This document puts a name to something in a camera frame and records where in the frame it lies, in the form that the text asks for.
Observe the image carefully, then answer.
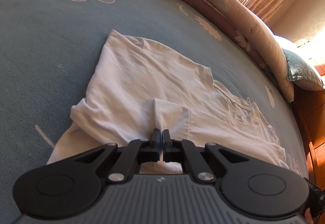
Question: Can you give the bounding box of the white long sleeve shirt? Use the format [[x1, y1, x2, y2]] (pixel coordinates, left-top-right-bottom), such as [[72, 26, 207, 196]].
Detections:
[[49, 31, 288, 168]]

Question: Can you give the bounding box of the person right hand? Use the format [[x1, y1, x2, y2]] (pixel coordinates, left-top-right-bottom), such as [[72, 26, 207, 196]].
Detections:
[[305, 208, 313, 224]]

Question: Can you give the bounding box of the wooden headboard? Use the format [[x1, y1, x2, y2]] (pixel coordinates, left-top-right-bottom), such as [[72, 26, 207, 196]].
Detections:
[[292, 84, 324, 189]]

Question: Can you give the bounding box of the blue grey pillow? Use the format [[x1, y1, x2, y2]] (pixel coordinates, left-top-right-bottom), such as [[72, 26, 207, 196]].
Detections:
[[274, 35, 324, 91]]

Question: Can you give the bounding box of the blue floral bed sheet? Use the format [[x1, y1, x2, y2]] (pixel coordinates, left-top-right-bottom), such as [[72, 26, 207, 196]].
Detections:
[[1, 0, 308, 223]]

